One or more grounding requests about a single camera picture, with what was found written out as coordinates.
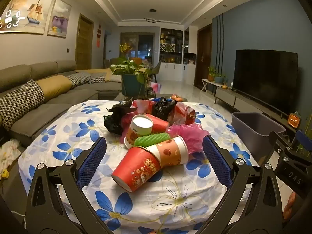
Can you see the dark wooden door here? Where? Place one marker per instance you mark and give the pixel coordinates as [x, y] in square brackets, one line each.
[203, 56]

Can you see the small patterned pillow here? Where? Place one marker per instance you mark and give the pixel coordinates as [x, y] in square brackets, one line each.
[97, 80]

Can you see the yellow pillow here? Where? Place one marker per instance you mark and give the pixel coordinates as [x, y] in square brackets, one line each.
[57, 86]

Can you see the plate of oranges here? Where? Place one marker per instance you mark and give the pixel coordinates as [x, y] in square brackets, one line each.
[179, 98]

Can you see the large houndstooth pillow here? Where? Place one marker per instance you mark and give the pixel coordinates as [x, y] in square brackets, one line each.
[19, 102]

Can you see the black television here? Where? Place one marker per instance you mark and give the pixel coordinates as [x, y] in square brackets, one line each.
[265, 80]

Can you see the apple print paper cup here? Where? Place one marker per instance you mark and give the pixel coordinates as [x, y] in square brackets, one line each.
[170, 151]

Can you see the grey plastic bin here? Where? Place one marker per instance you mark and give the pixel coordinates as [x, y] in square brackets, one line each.
[253, 136]

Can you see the red wall hanging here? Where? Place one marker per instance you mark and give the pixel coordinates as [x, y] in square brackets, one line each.
[99, 35]

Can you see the grey television cabinet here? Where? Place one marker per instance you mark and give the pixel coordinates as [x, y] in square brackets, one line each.
[243, 102]

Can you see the sailboat painting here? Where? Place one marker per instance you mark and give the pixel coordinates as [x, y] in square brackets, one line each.
[29, 12]

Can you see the white side table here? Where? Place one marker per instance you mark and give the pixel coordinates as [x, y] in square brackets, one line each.
[214, 82]

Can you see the white cloth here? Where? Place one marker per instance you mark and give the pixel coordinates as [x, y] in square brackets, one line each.
[8, 153]

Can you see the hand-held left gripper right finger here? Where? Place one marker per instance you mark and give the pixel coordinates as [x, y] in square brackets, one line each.
[215, 158]

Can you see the ceiling lamp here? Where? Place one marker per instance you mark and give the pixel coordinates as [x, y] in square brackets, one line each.
[151, 20]

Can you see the yellow flowers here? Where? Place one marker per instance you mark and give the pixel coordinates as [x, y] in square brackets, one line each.
[125, 48]

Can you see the blue floral tablecloth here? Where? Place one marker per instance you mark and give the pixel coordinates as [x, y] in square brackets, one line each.
[151, 199]

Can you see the black plastic bag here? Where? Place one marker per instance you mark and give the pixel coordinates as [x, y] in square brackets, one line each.
[115, 119]
[163, 109]

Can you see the orange desk clock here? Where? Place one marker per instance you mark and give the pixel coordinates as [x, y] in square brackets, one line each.
[294, 120]

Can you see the pothos in teal pot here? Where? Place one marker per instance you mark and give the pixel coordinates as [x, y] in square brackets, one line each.
[132, 84]

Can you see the orange chair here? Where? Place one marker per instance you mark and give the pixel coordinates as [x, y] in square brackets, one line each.
[135, 60]

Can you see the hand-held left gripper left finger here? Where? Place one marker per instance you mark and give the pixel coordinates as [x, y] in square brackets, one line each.
[93, 158]

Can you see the plant in orange pot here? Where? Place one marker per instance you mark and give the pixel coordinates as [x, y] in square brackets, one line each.
[211, 75]

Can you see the white display cabinet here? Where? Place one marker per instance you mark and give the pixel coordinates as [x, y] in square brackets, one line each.
[174, 70]

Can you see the blue plastic bag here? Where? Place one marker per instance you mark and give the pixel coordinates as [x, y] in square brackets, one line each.
[154, 100]

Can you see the red paper cup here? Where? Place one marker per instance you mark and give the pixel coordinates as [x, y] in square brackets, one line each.
[136, 170]
[159, 124]

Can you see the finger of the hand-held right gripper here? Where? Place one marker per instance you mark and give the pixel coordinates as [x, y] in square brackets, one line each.
[304, 140]
[280, 141]

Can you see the grey sofa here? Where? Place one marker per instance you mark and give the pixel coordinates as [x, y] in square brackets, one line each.
[61, 100]

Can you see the person's right hand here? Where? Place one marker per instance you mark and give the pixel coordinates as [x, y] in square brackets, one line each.
[290, 206]

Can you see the purple painting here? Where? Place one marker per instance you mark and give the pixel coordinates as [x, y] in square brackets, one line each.
[59, 19]

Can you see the beige printed paper cup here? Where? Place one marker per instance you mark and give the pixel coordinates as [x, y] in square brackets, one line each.
[137, 131]

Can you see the small orange ornament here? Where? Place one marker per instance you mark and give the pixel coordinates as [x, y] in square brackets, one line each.
[224, 86]

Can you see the plant in blue pot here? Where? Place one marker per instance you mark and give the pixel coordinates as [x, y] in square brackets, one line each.
[220, 79]

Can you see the light wooden door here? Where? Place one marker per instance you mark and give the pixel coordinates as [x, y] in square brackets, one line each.
[84, 43]

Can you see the yellow toy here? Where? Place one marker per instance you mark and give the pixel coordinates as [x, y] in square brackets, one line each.
[5, 173]

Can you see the grey dining chair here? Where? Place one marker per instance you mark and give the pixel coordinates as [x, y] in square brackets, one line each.
[157, 70]

